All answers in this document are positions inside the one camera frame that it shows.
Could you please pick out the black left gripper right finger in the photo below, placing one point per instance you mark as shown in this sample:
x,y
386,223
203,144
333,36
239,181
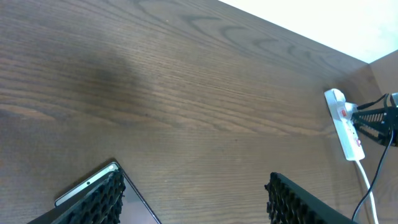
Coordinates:
x,y
288,203

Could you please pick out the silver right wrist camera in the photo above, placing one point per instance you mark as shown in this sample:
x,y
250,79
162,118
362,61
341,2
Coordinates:
x,y
394,99

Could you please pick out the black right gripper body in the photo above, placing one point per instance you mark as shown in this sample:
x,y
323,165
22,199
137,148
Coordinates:
x,y
391,121

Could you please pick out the white USB charger adapter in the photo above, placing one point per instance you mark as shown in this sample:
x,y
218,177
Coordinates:
x,y
346,111

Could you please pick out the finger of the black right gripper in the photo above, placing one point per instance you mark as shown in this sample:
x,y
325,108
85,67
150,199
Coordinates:
x,y
379,137
377,116

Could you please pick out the white power strip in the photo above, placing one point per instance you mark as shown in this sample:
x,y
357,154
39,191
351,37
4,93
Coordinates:
x,y
347,134

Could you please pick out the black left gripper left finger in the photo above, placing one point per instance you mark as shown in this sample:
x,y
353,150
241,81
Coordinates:
x,y
101,205

